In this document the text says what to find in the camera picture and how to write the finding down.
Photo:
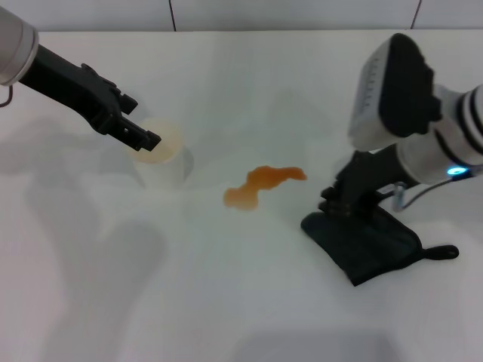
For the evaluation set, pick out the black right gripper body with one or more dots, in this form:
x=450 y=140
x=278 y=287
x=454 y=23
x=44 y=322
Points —
x=362 y=177

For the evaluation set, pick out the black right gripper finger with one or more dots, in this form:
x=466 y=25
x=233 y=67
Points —
x=328 y=194
x=336 y=210

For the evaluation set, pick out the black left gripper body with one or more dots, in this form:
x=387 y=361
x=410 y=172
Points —
x=75 y=90

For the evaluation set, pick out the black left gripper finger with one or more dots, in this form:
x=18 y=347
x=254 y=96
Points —
x=141 y=137
x=128 y=102

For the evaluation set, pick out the white paper cup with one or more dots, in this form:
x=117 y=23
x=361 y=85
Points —
x=162 y=162

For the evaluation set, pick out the dark blue rag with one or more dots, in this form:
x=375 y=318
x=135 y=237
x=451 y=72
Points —
x=362 y=245

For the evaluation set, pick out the brown water stain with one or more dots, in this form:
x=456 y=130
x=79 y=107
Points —
x=264 y=181

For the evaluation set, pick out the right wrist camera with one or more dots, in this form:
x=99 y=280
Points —
x=396 y=94

